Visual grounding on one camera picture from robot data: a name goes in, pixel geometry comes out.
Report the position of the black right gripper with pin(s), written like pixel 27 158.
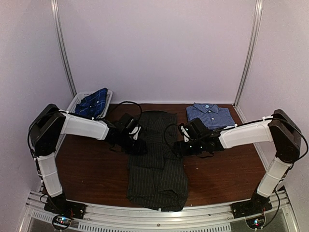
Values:
pixel 180 149

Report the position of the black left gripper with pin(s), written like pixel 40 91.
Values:
pixel 139 148

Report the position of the black pinstriped long sleeve shirt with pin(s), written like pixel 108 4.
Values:
pixel 157 179

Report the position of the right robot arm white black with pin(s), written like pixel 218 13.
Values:
pixel 276 128

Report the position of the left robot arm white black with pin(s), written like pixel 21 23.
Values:
pixel 52 122

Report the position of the light blue checked folded shirt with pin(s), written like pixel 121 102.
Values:
pixel 211 115

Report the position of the dark blue plaid shirt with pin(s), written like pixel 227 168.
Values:
pixel 92 105

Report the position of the white plastic laundry basket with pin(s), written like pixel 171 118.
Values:
pixel 77 99

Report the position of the right round controller board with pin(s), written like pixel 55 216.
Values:
pixel 256 223

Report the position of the round controller board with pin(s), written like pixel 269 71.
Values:
pixel 256 223
pixel 60 222

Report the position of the left round controller board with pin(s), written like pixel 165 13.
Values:
pixel 60 222

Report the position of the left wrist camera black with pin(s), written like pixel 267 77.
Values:
pixel 128 125

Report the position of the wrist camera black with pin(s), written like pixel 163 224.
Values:
pixel 193 129
pixel 128 125

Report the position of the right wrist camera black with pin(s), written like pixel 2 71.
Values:
pixel 193 129

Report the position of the aluminium front rail base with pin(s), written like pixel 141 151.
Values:
pixel 104 218

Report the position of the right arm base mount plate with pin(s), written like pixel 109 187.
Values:
pixel 249 208

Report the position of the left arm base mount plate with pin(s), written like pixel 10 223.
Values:
pixel 66 208

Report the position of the left aluminium frame post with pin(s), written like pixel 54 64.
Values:
pixel 62 48

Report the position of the aluminium frame post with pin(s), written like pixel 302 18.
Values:
pixel 257 16
pixel 62 48

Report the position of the right aluminium frame post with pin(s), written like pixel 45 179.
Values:
pixel 257 16

